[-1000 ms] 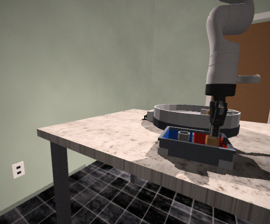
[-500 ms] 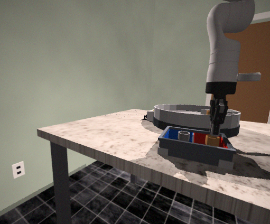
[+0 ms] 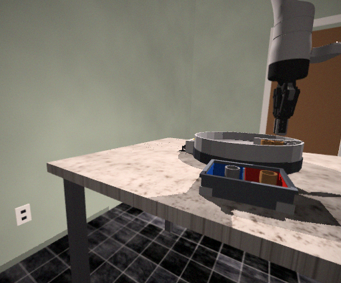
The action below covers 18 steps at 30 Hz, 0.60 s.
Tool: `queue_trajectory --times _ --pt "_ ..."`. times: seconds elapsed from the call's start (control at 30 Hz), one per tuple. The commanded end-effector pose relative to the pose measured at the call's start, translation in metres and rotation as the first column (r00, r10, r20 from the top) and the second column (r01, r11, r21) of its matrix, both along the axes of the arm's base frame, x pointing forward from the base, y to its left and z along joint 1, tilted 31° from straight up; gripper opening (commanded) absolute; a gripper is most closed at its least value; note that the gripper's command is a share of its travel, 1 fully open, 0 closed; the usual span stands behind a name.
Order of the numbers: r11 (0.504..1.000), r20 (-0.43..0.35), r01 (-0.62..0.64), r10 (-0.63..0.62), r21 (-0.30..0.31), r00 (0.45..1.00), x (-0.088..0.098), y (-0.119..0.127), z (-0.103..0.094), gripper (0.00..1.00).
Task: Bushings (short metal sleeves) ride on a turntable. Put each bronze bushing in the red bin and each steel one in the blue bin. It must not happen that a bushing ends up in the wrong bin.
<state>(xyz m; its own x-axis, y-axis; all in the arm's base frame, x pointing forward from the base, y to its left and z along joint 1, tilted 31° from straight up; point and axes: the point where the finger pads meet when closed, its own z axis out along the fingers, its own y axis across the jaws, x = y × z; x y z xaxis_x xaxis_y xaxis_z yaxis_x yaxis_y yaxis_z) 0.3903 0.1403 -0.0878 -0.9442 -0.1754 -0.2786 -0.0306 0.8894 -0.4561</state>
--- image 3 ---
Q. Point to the grey round turntable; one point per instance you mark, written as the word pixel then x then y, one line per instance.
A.
pixel 246 148

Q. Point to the grey divided bin with blue and red compartments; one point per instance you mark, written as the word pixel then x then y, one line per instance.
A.
pixel 248 191

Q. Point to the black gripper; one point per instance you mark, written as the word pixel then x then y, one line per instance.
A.
pixel 286 72

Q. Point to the bronze bushing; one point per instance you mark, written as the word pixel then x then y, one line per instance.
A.
pixel 277 143
pixel 268 177
pixel 266 142

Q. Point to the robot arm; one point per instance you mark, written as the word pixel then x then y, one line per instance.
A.
pixel 292 37

